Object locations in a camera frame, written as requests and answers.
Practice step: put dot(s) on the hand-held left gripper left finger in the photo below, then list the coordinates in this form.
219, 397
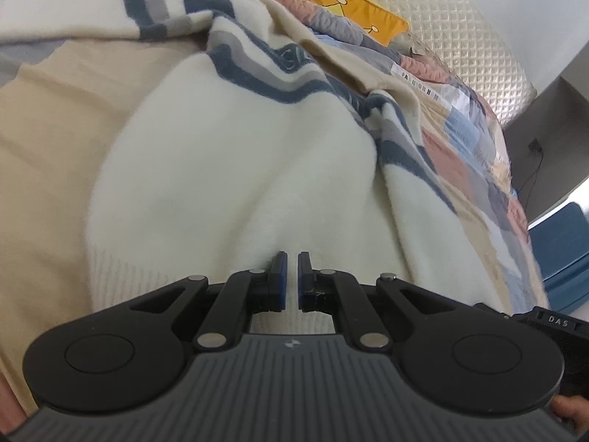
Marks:
279, 283

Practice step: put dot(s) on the person's right hand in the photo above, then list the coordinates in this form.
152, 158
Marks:
573, 412

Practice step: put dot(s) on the blue chair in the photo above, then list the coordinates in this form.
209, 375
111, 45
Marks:
566, 248

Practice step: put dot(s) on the black wall charger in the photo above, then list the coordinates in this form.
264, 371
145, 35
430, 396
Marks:
534, 145

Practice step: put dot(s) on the yellow crown print pillow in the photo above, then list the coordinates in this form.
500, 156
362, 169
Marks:
363, 14

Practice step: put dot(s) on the cream quilted headboard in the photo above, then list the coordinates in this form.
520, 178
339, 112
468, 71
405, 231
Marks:
460, 46

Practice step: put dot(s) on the patchwork checked quilt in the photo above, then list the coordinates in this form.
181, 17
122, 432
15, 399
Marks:
60, 115

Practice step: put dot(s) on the cream striped knit sweater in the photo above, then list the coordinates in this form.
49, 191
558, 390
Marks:
230, 170

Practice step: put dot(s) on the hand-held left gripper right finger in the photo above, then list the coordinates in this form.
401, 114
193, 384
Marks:
303, 283

